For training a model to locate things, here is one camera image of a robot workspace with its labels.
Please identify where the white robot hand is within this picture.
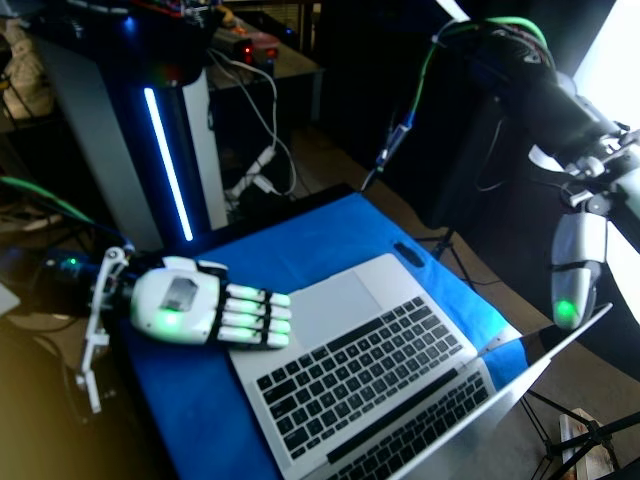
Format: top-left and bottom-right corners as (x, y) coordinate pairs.
(128, 255), (293, 350)
(549, 169), (640, 331)

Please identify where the silver laptop with apple logo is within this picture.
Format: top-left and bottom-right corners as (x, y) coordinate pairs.
(228, 252), (614, 480)

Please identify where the blue cloth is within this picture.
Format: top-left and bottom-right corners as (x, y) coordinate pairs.
(117, 192), (524, 480)

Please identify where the white power strip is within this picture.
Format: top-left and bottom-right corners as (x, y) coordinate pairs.
(223, 144), (277, 204)

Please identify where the robot body column with light strip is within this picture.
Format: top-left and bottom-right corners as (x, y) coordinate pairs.
(29, 0), (231, 251)

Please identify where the black tripod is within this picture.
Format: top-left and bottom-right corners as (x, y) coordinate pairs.
(519, 388), (640, 480)

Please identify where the black box with red light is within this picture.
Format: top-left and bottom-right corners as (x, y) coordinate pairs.
(213, 27), (281, 66)

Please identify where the grey side table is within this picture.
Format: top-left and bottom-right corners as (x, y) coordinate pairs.
(207, 14), (326, 126)

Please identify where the white cable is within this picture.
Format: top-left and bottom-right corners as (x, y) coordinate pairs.
(207, 48), (299, 197)

